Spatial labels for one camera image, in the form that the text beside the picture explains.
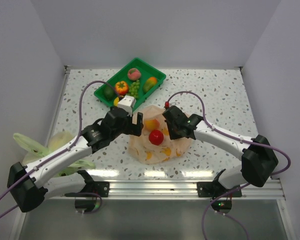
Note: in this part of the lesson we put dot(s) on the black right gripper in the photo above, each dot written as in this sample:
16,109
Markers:
172,135

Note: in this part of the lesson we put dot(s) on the yellow lemon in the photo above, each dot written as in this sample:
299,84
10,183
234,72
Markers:
116,101

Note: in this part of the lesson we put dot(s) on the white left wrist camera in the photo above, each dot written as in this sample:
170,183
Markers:
127,103

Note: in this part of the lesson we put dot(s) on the red fruit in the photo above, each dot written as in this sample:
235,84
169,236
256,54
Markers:
122,88

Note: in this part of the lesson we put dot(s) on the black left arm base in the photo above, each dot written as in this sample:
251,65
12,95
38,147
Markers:
91,187

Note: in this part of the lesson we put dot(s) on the green grape bunch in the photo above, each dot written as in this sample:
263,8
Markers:
134,89

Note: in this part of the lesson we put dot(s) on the green plastic tray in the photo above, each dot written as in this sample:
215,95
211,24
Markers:
146,71

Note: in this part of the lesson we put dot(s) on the green lime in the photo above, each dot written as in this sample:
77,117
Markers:
109,93

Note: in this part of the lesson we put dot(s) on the red apple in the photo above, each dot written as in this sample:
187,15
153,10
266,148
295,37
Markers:
156,137

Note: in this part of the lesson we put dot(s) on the pink green peach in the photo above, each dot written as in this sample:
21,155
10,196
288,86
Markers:
134,74

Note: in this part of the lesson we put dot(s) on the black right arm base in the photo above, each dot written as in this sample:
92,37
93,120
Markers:
212,189

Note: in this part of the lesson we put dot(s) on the green translucent plastic bag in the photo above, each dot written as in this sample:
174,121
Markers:
35,151

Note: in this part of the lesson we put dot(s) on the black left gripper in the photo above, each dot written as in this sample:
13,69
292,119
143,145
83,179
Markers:
134,129

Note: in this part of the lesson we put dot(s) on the green orange mango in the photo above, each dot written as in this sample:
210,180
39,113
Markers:
149,83

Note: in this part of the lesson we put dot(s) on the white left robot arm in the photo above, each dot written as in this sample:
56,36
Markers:
36,182

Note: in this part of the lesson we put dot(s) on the yellow orange peach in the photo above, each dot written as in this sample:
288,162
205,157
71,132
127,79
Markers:
151,125

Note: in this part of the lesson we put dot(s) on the orange translucent plastic bag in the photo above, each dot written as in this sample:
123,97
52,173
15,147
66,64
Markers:
145,152

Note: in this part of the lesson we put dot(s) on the red cable connector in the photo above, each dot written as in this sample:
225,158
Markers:
166,105

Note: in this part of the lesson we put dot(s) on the aluminium side rail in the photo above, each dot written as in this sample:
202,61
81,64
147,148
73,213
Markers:
58,103

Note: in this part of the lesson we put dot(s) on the aluminium front rail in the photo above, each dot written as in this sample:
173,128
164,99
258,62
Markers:
162,189

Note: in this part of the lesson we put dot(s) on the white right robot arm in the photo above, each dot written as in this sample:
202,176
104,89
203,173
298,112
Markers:
257,158

